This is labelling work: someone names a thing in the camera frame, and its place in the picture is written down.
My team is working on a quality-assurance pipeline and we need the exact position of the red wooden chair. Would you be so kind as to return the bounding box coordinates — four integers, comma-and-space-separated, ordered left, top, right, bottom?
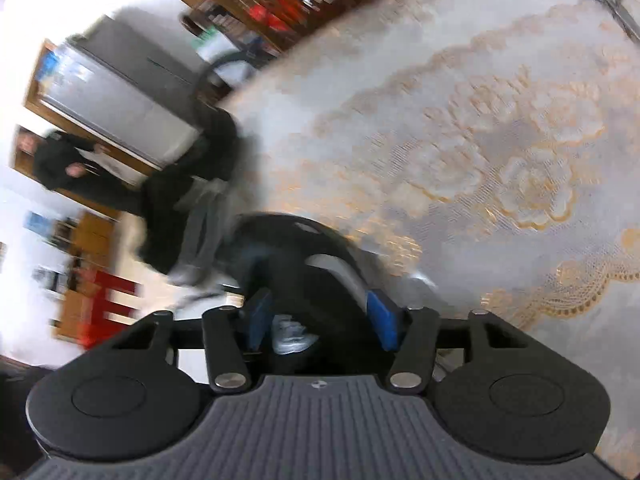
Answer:
80, 267, 143, 348

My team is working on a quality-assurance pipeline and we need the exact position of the grey refrigerator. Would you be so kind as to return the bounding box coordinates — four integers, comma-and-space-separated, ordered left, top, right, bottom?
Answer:
40, 15, 201, 168

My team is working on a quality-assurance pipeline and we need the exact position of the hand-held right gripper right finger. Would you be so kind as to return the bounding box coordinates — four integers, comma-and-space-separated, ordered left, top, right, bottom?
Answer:
366, 290, 533, 393

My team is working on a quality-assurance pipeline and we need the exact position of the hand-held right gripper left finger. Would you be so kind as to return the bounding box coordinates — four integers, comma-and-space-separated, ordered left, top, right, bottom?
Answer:
107, 287, 273, 394

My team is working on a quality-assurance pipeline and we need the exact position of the black bicycle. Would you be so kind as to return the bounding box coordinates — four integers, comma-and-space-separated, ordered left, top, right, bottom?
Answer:
192, 47, 261, 126

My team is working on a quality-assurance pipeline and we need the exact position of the beige lace tablecloth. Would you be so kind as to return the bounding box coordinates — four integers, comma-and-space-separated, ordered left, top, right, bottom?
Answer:
220, 0, 640, 466

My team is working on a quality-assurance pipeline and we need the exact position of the black silver sneaker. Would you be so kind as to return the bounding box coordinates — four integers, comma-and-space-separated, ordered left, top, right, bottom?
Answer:
220, 212, 438, 376
137, 110, 241, 286

